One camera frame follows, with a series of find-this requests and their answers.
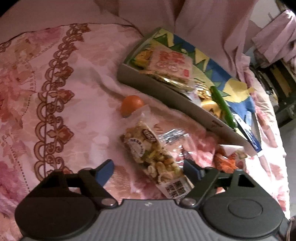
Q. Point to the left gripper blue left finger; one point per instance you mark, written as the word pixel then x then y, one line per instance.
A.
pixel 92 183

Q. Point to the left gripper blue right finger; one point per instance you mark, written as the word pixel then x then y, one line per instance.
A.
pixel 203 179

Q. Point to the orange white snack packet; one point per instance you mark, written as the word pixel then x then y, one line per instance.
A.
pixel 229 158

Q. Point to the mixed nuts bar packet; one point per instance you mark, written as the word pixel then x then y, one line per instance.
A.
pixel 149 151

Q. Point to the green sausage stick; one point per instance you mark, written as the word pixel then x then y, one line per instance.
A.
pixel 226 112

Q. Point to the blue white snack packet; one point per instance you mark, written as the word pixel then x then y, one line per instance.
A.
pixel 246 131

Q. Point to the rice cracker pack red letters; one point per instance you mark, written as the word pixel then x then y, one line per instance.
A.
pixel 171 64

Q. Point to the silver foil seaweed packet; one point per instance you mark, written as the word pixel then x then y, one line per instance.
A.
pixel 170 137

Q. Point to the yellow wrapped snack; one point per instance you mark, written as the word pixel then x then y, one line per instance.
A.
pixel 211 107

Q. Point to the orange tangerine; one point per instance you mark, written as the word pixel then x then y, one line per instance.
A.
pixel 130 104

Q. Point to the gold foil snack packet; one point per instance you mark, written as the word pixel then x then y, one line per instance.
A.
pixel 197 90

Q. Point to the pink floral bedsheet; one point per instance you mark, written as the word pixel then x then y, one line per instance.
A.
pixel 60 113

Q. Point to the grey tray with painted paper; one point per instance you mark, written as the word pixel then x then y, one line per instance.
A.
pixel 206 71

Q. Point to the dark wooden desk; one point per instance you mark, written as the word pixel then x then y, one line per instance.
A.
pixel 278 80

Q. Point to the pink curtain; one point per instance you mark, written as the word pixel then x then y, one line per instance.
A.
pixel 217 28

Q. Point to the short purple window curtain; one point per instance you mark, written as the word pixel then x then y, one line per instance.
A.
pixel 276 40

